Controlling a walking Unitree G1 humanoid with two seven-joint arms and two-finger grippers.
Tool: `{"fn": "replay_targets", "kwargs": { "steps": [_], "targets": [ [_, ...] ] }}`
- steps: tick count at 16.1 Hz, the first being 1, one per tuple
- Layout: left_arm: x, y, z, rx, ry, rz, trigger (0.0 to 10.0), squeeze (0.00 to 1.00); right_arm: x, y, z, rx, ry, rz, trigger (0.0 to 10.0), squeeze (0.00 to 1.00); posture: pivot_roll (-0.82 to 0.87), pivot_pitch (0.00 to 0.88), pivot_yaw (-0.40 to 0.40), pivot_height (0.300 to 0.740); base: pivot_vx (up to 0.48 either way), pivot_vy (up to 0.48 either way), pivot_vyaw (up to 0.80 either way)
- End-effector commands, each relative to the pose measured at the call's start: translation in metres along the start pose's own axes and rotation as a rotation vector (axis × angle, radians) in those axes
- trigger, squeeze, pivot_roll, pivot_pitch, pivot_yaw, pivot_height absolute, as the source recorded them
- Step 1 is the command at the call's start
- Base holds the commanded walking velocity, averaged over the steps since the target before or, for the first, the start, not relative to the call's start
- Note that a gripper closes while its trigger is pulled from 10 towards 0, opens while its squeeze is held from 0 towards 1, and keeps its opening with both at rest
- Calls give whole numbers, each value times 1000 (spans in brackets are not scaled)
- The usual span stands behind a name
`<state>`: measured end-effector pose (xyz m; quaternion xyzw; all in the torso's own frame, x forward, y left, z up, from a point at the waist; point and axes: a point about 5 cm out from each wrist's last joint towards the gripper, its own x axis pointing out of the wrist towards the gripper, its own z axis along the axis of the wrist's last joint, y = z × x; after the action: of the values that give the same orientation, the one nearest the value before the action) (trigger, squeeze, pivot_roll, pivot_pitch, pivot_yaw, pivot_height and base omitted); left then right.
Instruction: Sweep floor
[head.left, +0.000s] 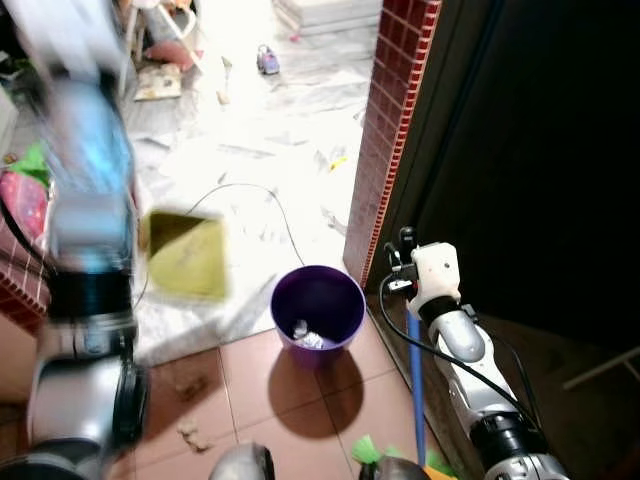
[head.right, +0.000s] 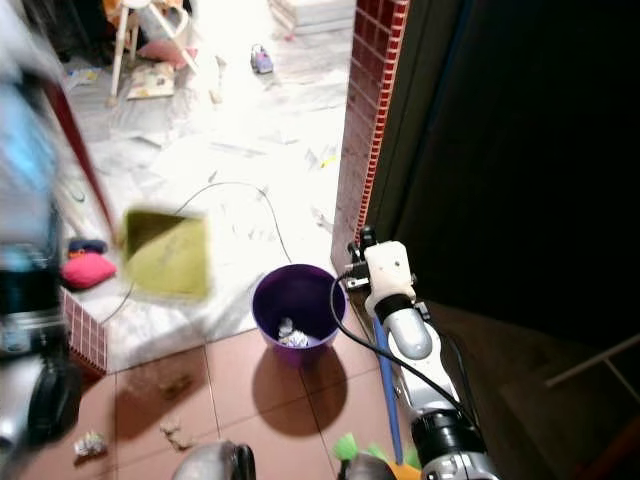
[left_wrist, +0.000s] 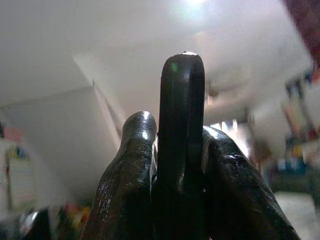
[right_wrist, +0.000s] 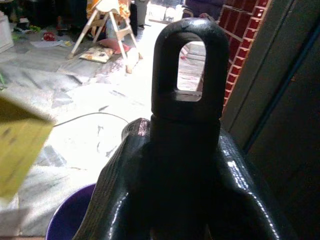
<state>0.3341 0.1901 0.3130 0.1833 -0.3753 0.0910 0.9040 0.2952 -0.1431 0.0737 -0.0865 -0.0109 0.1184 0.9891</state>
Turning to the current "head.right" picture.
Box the blue handled broom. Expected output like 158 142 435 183
333 314 423 473

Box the yellow-green dustpan with red handle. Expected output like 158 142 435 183
40 80 214 303

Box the crumpled white paper ball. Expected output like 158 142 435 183
274 317 310 349

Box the purple plastic bucket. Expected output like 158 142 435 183
251 263 347 370

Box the pink and blue plush toy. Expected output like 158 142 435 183
60 238 119 292

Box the open picture book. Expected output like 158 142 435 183
127 62 177 100

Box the white high chair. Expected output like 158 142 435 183
108 0 196 106

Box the pink cushion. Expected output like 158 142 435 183
138 38 193 71

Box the small purple toy car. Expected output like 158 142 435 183
250 44 276 76

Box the grey robot foot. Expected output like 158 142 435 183
171 440 257 480

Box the white folded mattress stack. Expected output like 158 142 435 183
268 0 361 37

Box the small brown debris clump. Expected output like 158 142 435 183
159 417 197 450

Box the grey metal rod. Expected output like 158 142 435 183
545 335 640 388

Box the small crumpled paper scrap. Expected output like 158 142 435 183
74 431 110 462

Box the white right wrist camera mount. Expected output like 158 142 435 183
363 240 417 301

